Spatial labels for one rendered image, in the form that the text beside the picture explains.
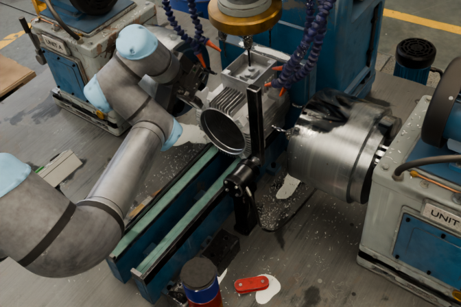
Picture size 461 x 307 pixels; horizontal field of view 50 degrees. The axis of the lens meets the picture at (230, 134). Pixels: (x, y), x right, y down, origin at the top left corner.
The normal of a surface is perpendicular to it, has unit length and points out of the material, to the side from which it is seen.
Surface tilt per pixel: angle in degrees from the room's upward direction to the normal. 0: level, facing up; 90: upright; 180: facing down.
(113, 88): 60
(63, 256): 69
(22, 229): 56
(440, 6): 0
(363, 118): 6
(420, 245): 90
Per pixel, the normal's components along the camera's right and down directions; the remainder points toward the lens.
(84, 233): 0.81, -0.29
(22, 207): 0.49, -0.13
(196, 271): -0.08, -0.70
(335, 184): -0.59, 0.59
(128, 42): -0.36, -0.31
